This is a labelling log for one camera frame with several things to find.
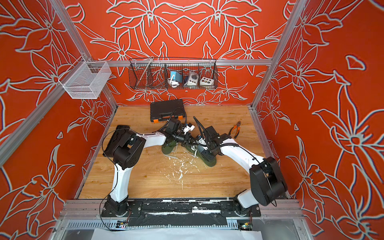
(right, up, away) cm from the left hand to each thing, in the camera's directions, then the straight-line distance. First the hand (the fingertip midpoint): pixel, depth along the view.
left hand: (198, 143), depth 88 cm
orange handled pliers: (+30, +12, +19) cm, 38 cm away
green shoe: (-2, -4, -2) cm, 5 cm away
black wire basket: (-27, +47, +13) cm, 56 cm away
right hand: (+4, -5, -1) cm, 7 cm away
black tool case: (-23, +21, +23) cm, 39 cm away
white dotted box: (+5, +39, +7) cm, 40 cm away
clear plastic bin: (-71, +39, +3) cm, 81 cm away
